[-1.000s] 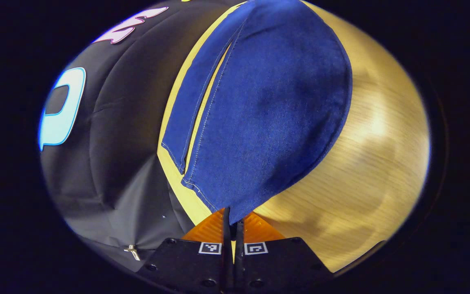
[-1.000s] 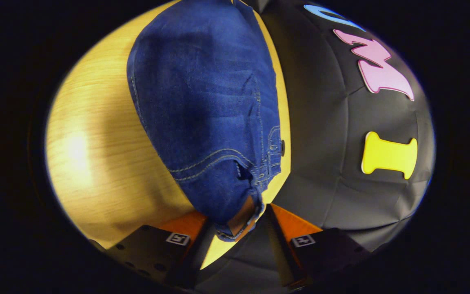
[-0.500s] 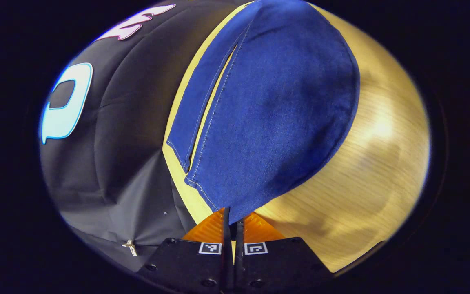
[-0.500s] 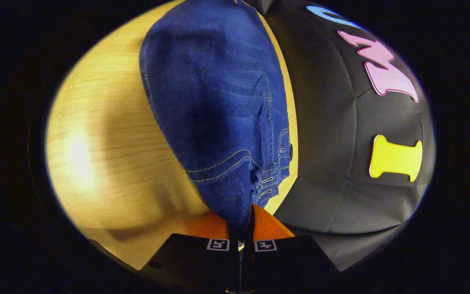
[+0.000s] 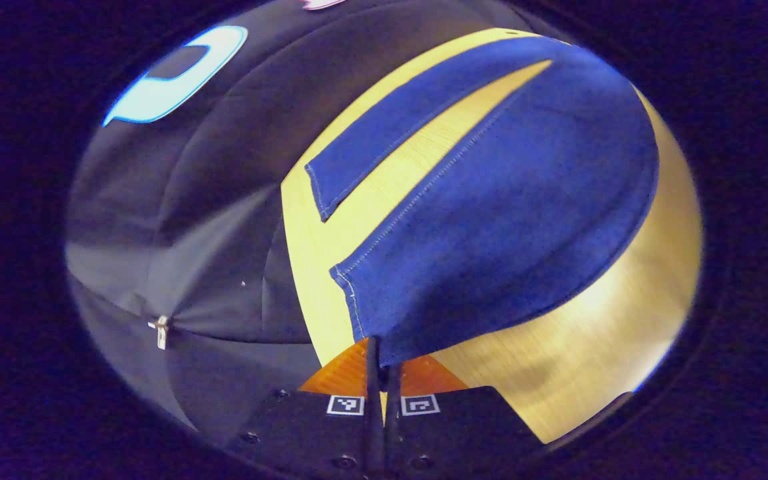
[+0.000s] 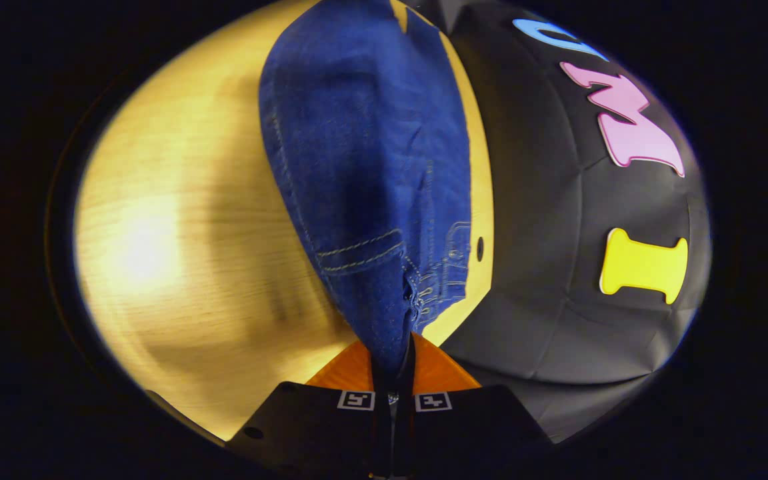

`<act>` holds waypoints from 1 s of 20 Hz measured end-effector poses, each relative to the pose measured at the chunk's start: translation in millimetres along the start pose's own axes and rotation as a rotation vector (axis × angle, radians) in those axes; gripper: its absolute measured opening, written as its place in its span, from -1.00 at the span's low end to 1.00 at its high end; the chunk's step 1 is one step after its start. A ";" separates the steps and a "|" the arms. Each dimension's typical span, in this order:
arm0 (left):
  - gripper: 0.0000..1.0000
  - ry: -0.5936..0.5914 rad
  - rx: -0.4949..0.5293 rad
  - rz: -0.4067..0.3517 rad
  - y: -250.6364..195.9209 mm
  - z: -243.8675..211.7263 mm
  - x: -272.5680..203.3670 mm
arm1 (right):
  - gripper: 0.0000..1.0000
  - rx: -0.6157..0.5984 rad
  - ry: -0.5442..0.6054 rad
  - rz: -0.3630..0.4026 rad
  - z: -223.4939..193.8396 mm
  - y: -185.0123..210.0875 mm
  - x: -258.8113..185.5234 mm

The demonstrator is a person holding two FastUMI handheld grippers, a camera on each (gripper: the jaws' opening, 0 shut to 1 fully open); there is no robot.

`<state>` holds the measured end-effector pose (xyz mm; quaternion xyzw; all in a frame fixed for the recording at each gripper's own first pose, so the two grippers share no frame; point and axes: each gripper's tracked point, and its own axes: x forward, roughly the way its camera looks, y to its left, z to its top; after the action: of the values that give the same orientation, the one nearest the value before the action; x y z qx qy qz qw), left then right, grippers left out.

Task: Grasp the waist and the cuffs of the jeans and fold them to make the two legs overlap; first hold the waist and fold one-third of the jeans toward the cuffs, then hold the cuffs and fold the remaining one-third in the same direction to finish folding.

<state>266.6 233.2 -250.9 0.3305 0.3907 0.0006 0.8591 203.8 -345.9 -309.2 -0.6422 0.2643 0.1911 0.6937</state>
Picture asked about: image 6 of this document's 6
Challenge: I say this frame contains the black backdrop cloth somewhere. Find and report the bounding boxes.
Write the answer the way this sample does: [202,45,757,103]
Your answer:
[416,0,713,445]

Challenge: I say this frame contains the blue denim jeans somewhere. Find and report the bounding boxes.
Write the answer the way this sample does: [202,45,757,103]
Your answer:
[258,0,473,375]

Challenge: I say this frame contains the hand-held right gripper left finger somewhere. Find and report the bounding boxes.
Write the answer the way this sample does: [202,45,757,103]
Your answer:
[226,340,393,480]

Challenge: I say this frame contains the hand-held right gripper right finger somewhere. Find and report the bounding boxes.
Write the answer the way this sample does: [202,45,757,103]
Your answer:
[392,332,553,480]

